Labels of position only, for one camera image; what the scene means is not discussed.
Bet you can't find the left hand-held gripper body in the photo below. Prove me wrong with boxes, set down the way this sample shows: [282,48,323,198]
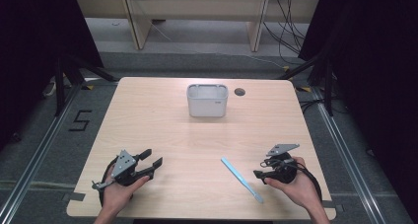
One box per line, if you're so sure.
[92,149,156,190]

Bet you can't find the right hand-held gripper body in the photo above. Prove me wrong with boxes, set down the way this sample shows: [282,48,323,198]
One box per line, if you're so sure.
[260,143,301,186]

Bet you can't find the light blue toothbrush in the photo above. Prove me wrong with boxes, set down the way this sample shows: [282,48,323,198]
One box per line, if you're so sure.
[220,156,265,204]

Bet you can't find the grey plastic container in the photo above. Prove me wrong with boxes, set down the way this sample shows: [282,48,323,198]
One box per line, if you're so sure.
[186,83,230,118]

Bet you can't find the person's right hand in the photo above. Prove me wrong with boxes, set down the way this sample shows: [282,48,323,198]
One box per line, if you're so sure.
[264,156,321,212]

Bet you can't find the person's left hand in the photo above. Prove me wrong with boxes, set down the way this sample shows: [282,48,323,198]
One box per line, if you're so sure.
[103,165,151,216]

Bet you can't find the grey tape strip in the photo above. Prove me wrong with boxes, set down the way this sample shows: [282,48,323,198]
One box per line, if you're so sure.
[320,199,345,214]
[61,191,87,202]

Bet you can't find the black metal stand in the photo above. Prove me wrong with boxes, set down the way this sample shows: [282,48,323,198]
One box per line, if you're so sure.
[53,52,120,117]
[277,54,335,117]

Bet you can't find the black curtain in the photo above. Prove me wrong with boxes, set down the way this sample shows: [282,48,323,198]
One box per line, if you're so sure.
[298,0,418,215]
[0,0,105,153]

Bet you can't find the beige wooden desk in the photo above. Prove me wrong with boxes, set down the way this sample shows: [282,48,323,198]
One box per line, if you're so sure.
[73,0,321,52]

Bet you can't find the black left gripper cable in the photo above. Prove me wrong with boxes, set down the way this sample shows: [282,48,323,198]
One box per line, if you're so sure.
[99,156,120,208]

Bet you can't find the aluminium floor rail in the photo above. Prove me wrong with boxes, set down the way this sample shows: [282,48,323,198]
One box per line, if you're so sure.
[310,85,389,224]
[0,84,83,224]

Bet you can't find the bundle of black cables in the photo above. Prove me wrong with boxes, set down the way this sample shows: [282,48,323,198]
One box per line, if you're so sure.
[261,0,311,66]

